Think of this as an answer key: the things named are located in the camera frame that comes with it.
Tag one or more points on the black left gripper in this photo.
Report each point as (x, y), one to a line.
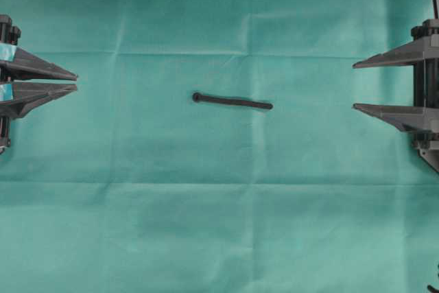
(19, 98)

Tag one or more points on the green table cloth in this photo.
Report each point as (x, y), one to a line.
(212, 146)

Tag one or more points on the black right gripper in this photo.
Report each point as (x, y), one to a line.
(422, 120)

